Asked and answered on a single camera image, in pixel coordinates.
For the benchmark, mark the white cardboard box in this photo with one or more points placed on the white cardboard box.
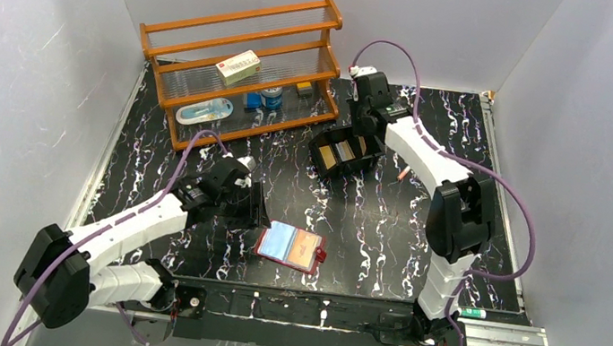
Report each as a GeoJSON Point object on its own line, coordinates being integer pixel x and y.
{"type": "Point", "coordinates": [239, 67]}

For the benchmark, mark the white orange pen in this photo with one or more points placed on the white orange pen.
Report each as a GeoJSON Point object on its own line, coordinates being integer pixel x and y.
{"type": "Point", "coordinates": [404, 173]}

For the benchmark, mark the small yellow black block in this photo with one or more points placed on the small yellow black block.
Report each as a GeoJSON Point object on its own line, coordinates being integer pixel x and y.
{"type": "Point", "coordinates": [304, 89]}

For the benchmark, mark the green white marker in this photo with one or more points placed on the green white marker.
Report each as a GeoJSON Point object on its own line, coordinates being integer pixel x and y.
{"type": "Point", "coordinates": [471, 312]}

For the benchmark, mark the black plastic card tray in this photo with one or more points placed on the black plastic card tray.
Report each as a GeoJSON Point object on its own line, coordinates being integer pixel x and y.
{"type": "Point", "coordinates": [370, 146]}

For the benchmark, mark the blue white round tin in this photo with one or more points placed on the blue white round tin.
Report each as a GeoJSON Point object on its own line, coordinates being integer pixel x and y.
{"type": "Point", "coordinates": [271, 97]}

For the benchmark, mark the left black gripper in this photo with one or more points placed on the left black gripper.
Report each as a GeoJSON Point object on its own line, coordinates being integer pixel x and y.
{"type": "Point", "coordinates": [253, 206]}

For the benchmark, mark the small blue box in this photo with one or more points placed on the small blue box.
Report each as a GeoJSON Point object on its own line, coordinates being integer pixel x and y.
{"type": "Point", "coordinates": [252, 100]}

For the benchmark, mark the red card holder wallet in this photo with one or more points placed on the red card holder wallet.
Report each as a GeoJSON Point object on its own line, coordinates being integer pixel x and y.
{"type": "Point", "coordinates": [274, 244]}

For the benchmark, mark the gold card in tray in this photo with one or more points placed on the gold card in tray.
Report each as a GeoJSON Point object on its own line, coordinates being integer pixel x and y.
{"type": "Point", "coordinates": [327, 156]}

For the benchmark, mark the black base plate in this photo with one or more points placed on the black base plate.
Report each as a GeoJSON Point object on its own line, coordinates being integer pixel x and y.
{"type": "Point", "coordinates": [270, 316]}

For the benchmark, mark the white blue blister pack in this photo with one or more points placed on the white blue blister pack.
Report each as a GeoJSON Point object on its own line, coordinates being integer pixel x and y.
{"type": "Point", "coordinates": [205, 111]}

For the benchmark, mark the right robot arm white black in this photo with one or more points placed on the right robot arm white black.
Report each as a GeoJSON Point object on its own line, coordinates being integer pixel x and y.
{"type": "Point", "coordinates": [461, 217]}

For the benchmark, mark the orange wooden shelf rack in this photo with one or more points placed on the orange wooden shelf rack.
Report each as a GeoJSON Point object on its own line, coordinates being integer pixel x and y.
{"type": "Point", "coordinates": [293, 42]}

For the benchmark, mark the white card stack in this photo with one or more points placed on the white card stack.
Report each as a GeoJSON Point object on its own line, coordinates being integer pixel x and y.
{"type": "Point", "coordinates": [346, 153]}

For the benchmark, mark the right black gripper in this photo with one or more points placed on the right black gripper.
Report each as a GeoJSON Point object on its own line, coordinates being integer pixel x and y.
{"type": "Point", "coordinates": [355, 105]}

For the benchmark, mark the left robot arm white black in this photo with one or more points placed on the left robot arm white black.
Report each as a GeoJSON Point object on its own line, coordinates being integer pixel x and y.
{"type": "Point", "coordinates": [65, 272]}

